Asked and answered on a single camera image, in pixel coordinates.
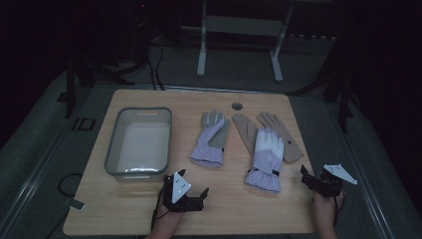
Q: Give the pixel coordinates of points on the grey plastic bin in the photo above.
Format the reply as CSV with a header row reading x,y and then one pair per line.
x,y
142,142

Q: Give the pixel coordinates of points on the grey tape piece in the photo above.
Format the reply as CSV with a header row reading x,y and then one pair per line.
x,y
77,205

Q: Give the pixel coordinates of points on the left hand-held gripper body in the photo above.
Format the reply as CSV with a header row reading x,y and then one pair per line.
x,y
180,191

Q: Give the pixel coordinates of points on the round grey table grommet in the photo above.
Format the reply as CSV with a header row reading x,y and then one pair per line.
x,y
237,106

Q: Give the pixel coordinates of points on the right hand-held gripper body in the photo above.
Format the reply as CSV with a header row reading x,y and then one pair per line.
x,y
331,181

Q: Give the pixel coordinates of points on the person's left hand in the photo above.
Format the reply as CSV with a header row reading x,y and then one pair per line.
x,y
167,214

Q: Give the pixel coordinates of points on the black tripod stand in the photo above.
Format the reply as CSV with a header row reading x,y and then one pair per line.
x,y
86,71
341,93

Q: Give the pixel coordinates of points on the purple ski glove grey palm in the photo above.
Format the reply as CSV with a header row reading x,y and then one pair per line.
x,y
212,142

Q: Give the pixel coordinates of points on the person's right hand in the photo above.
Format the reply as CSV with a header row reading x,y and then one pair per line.
x,y
326,207

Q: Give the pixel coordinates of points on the white metal stand frame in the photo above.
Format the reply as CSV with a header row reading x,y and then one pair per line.
x,y
239,26

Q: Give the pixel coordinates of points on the purple and white ski glove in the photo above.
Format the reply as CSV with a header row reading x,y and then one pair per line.
x,y
267,159

